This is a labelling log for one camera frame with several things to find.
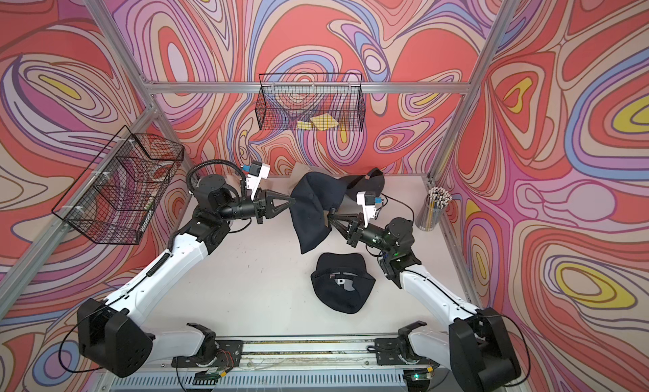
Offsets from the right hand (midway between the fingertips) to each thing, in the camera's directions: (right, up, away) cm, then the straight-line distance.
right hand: (329, 224), depth 70 cm
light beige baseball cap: (-13, +21, +47) cm, 53 cm away
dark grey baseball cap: (+19, +15, +32) cm, 40 cm away
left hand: (-9, +6, -6) cm, 13 cm away
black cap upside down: (+4, -22, +17) cm, 28 cm away
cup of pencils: (+38, +2, +23) cm, 45 cm away
